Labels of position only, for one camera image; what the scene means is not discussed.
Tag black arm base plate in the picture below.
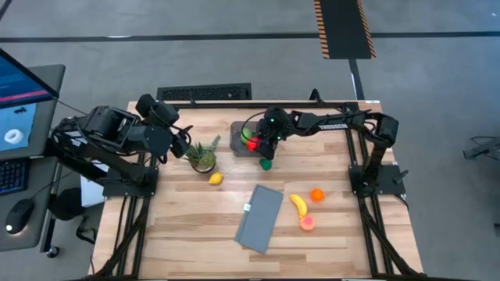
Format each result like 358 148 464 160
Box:
348 163 407 197
102 165 159 198

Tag pink toy peach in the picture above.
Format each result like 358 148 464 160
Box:
298 215 316 232

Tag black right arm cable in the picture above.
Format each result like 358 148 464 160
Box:
310 88 376 116

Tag clear grey tupperware container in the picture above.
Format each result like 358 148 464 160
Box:
229 120 279 158

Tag black round stool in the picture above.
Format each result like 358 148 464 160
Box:
48 187 86 222

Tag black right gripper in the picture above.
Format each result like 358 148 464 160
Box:
255 123 284 162

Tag black aluminium table frame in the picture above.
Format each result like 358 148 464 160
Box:
89 99 425 281

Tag black computer mouse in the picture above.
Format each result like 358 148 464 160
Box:
4 197 35 237

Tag black computer keyboard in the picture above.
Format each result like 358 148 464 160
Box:
0 158 29 196

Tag potted succulent plant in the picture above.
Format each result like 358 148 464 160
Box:
181 134 222 175

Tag grey tilted display panel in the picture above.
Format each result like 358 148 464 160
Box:
0 64 66 162

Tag white box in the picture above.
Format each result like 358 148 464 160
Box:
80 162 107 208

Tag black stand foot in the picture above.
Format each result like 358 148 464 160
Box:
462 135 500 161

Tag yellow toy banana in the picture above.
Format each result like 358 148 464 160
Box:
288 194 309 219

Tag black framed computer monitor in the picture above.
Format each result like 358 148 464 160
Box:
0 47 60 109

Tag folded grey cloth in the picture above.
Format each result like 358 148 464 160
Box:
234 184 284 254

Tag grey side desk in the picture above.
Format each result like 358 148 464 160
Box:
0 155 60 253

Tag black orange-striped cable ramp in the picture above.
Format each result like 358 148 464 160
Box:
313 0 377 60

